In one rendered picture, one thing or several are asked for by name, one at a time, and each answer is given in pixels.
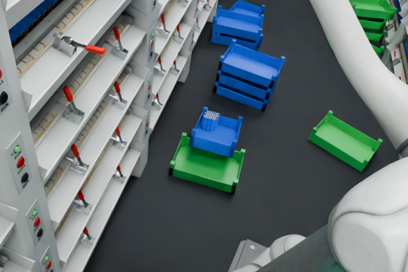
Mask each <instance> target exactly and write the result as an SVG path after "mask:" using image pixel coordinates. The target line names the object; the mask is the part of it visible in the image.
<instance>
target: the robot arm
mask: <svg viewBox="0 0 408 272"><path fill-rule="evenodd" d="M310 2H311V5H312V7H313V9H314V11H315V14H316V16H317V17H318V20H319V22H320V24H321V26H322V29H323V31H324V33H325V35H326V37H327V39H328V41H329V43H330V46H331V48H332V50H333V52H334V54H335V57H336V59H337V60H338V63H339V64H340V66H341V68H342V70H343V71H344V73H345V75H346V77H347V78H348V80H349V81H350V83H351V85H352V86H353V88H354V89H355V90H356V92H357V93H358V95H359V96H360V97H361V99H362V101H363V102H364V103H365V105H366V106H367V107H368V109H369V110H370V111H371V113H372V114H373V116H374V117H375V118H376V120H377V122H378V123H379V124H380V126H381V127H382V129H383V130H384V132H385V133H386V135H387V136H388V138H389V140H390V141H391V143H392V144H393V146H394V148H395V149H396V150H397V151H398V153H399V154H400V155H401V156H402V159H400V160H398V161H395V162H393V163H391V164H389V165H387V166H386V167H384V168H382V169H380V170H379V171H377V172H375V173H374V174H372V175H371V176H369V177H367V178H366V179H365V180H363V181H362V182H360V183H358V184H357V185H356V186H354V187H353V188H352V189H351V190H350V191H349V192H348V193H347V194H346V195H345V196H344V197H343V198H342V199H341V201H340V202H339V203H338V204H337V205H336V206H335V207H334V208H333V210H332V212H331V213H330V216H329V218H328V224H326V225H325V226H323V227H322V228H320V229H319V230H317V231H316V232H314V233H313V234H311V235H310V236H308V237H307V238H306V237H304V236H301V235H298V234H291V235H287V236H284V237H281V238H279V239H277V240H275V241H274V242H273V243H272V245H271V246H270V247H269V248H267V249H266V250H265V251H264V252H263V253H262V254H260V255H259V256H258V257H257V258H255V259H254V260H253V261H252V262H250V263H249V264H248V265H246V266H244V267H242V268H239V269H237V270H235V271H233V272H408V85H407V84H405V83H404V82H402V81H401V80H400V79H398V78H397V77H396V76H395V75H394V74H393V73H392V72H391V71H390V70H389V69H388V68H387V67H386V66H385V65H384V64H383V63H382V61H381V60H380V59H379V57H378V56H377V54H376V53H375V51H374V49H373V47H372V46H371V44H370V42H369V41H368V39H367V37H366V34H365V33H364V31H363V29H362V27H361V25H360V23H359V21H358V19H357V17H356V15H355V13H354V11H353V9H352V7H351V5H350V3H349V0H310Z"/></svg>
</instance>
